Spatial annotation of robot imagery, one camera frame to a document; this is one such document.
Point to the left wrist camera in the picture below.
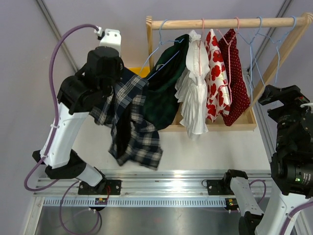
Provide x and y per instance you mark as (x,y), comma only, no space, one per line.
(109,38)

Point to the red polka dot skirt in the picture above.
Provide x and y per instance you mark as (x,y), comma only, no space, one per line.
(239,98)

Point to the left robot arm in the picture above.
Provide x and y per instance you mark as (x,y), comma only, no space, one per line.
(77,96)

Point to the white slotted cable duct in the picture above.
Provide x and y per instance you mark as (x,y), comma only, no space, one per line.
(146,202)

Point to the white red floral skirt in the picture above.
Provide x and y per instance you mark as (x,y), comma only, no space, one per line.
(218,97)

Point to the aluminium mounting rail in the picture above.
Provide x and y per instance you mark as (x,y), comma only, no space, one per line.
(171,183)

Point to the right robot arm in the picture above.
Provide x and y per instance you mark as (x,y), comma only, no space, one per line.
(291,167)

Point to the dark green plaid skirt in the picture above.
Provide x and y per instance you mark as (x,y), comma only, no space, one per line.
(161,105)

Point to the navy white plaid skirt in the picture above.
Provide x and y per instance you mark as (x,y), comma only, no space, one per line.
(133,137)

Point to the white pleated dress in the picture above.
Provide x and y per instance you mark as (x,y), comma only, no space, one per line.
(192,89)

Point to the yellow plastic tray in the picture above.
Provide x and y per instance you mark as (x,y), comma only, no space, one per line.
(142,72)

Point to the blue hanger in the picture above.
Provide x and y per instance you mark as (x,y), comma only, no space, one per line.
(253,60)
(151,52)
(278,44)

